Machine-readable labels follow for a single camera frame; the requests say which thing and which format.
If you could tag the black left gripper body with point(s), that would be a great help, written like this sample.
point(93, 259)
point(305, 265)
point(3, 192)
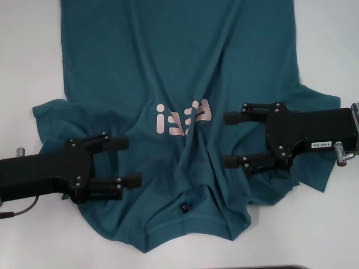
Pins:
point(42, 173)

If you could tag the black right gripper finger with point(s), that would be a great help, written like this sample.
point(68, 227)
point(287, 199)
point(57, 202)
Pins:
point(231, 162)
point(232, 118)

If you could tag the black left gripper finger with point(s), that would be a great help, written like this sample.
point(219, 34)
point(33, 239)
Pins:
point(134, 180)
point(115, 143)

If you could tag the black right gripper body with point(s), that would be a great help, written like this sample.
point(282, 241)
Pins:
point(308, 126)

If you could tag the teal t-shirt with pink print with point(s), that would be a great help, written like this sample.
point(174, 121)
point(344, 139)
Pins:
point(168, 56)

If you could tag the metal right gripper connector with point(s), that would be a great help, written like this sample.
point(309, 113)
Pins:
point(340, 154)

